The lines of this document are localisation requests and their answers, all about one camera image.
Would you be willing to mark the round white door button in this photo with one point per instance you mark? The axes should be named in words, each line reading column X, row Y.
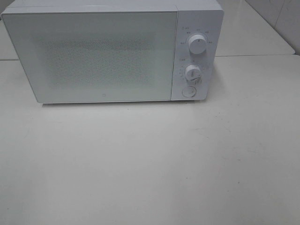
column 189, row 92

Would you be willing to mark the white timer knob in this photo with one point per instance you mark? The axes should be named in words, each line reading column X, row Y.
column 193, row 73

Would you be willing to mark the upper white power knob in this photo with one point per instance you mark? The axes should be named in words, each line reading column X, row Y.
column 197, row 43

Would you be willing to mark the white microwave oven body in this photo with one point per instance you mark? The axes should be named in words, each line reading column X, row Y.
column 193, row 17

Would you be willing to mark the white microwave door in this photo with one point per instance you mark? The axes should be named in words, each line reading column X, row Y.
column 96, row 57

